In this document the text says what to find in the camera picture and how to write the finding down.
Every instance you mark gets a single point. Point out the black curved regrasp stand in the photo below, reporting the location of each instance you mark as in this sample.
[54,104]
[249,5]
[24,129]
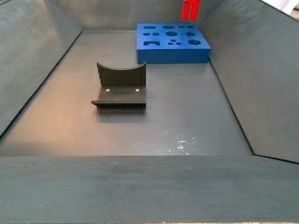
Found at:
[122,86]

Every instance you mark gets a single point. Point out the red square-circle peg object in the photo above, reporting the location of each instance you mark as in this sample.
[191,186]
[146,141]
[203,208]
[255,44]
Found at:
[190,9]

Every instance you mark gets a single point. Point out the blue foam shape-hole fixture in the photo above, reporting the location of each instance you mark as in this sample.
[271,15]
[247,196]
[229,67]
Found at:
[169,43]

